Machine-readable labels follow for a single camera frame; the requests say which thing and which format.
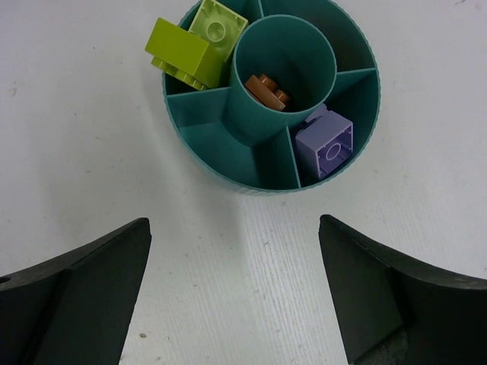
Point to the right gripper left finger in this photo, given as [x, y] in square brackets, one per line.
[75, 308]

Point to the purple square lego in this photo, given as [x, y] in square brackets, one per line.
[324, 142]

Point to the brown lego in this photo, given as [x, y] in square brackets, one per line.
[266, 91]

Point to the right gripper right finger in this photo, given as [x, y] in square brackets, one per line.
[394, 309]

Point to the teal round divided container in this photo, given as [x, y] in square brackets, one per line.
[316, 54]

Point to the light green square lego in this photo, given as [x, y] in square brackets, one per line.
[218, 25]

